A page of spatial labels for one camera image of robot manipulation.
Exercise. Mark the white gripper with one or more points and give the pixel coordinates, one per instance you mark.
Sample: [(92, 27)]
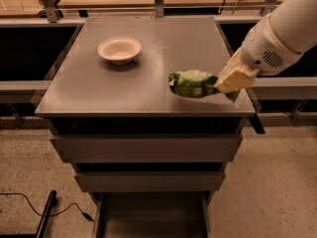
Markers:
[(265, 49)]

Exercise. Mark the green jalapeno chip bag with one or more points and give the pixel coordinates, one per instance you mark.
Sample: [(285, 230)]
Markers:
[(192, 83)]

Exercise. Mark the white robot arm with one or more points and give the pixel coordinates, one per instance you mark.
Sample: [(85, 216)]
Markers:
[(296, 23)]

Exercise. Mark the grey top drawer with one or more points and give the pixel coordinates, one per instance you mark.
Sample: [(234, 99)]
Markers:
[(147, 149)]

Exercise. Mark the grey drawer cabinet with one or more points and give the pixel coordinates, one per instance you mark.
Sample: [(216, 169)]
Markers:
[(92, 96)]

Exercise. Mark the grey middle drawer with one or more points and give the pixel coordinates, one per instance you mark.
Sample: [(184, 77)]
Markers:
[(157, 181)]

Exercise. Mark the grey open bottom drawer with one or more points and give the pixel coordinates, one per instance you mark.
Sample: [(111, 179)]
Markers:
[(152, 215)]

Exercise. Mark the white paper bowl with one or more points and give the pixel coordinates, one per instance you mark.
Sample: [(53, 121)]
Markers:
[(119, 50)]

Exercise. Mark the black floor stand leg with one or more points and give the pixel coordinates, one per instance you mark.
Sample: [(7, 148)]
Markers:
[(43, 224)]

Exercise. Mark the middle metal frame post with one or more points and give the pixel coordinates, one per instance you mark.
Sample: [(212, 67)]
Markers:
[(159, 8)]

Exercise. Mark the left metal frame post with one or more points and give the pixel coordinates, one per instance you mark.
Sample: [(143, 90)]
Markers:
[(51, 11)]

